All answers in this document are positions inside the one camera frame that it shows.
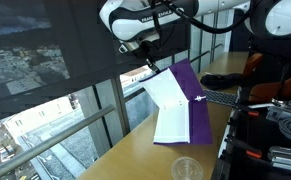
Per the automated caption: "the orange chair far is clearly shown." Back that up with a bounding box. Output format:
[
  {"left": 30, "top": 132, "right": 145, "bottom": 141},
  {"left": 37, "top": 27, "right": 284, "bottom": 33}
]
[{"left": 243, "top": 53, "right": 263, "bottom": 77}]

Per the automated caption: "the metal window handrail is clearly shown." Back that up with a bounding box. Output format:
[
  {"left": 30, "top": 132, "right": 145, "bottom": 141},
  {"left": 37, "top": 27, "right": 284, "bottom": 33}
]
[{"left": 0, "top": 105, "right": 115, "bottom": 177}]

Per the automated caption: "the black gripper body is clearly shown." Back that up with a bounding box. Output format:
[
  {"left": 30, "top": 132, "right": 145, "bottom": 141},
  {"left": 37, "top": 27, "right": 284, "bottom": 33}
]
[{"left": 118, "top": 40, "right": 161, "bottom": 60}]

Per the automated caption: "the patterned calibration board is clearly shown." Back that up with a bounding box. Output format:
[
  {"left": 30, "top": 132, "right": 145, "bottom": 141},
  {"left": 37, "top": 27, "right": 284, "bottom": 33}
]
[{"left": 204, "top": 89, "right": 237, "bottom": 106}]

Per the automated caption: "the purple file folder with papers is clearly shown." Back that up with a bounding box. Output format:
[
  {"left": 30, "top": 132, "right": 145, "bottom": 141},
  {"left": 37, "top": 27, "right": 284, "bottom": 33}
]
[{"left": 140, "top": 59, "right": 213, "bottom": 145}]

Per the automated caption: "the clear plastic cup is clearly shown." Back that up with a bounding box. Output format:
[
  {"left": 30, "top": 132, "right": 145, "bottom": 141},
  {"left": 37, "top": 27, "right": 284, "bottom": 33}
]
[{"left": 171, "top": 157, "right": 204, "bottom": 180}]

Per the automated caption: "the orange chair near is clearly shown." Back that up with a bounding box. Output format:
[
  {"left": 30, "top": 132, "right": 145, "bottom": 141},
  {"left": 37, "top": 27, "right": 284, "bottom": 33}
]
[{"left": 248, "top": 78, "right": 291, "bottom": 102}]

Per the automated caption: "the black cloth bundle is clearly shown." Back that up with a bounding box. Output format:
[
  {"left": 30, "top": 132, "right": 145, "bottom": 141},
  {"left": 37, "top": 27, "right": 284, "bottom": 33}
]
[{"left": 200, "top": 73, "right": 244, "bottom": 90}]

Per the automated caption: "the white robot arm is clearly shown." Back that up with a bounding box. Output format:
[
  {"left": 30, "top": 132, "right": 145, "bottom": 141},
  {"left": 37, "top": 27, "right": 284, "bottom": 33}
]
[{"left": 99, "top": 0, "right": 291, "bottom": 72}]

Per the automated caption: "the aluminium profile rail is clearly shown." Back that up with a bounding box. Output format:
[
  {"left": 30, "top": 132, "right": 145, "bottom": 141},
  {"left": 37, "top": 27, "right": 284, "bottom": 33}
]
[{"left": 268, "top": 146, "right": 291, "bottom": 170}]

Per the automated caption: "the orange chair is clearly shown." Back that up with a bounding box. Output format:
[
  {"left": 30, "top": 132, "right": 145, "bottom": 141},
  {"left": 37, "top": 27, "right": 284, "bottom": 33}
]
[
  {"left": 243, "top": 53, "right": 263, "bottom": 77},
  {"left": 248, "top": 78, "right": 291, "bottom": 102}
]

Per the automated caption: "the black perforated breadboard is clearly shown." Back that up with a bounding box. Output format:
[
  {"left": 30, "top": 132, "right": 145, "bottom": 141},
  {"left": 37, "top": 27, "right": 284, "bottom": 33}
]
[{"left": 211, "top": 110, "right": 291, "bottom": 180}]

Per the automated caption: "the black clamp with orange tip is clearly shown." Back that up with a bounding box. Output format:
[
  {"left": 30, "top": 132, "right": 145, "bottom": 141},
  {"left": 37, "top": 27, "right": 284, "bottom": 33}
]
[{"left": 225, "top": 136, "right": 262, "bottom": 159}]

